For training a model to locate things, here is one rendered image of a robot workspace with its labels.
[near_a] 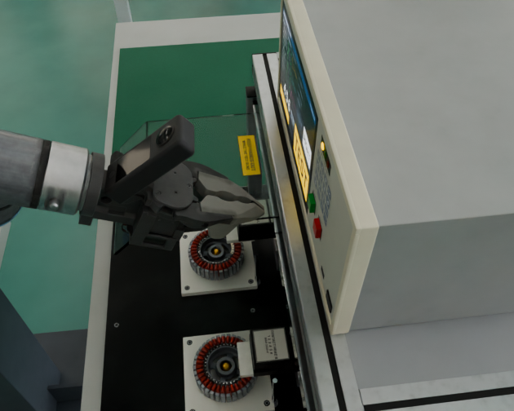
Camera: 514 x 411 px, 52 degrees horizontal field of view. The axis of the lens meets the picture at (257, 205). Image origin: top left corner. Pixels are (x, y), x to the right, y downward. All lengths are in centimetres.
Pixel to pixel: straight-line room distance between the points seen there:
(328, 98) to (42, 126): 223
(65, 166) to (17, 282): 161
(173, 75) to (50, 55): 167
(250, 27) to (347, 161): 130
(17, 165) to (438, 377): 50
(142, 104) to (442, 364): 110
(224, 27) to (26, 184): 130
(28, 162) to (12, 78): 252
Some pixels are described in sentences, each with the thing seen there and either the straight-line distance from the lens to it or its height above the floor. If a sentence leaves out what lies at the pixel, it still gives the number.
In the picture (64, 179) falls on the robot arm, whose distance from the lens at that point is 58.
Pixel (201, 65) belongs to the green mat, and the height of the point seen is 75.
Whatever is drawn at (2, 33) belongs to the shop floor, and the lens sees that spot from 349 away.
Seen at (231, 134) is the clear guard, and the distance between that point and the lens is 92.
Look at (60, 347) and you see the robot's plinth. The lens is 195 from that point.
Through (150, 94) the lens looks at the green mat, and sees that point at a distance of 154.
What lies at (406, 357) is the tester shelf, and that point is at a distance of 65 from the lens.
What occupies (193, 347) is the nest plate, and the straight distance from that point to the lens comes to 100.
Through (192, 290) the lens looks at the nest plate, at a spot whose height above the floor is 78.
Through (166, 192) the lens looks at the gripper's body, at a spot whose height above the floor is 125.
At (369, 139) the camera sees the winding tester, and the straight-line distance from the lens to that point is 55.
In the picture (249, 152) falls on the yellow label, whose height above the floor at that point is 107.
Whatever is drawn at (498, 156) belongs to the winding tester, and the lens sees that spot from 57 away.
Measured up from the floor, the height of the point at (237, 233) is 89.
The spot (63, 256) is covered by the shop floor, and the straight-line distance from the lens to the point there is 217.
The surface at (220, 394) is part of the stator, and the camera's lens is 94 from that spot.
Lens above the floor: 169
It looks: 50 degrees down
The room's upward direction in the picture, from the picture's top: straight up
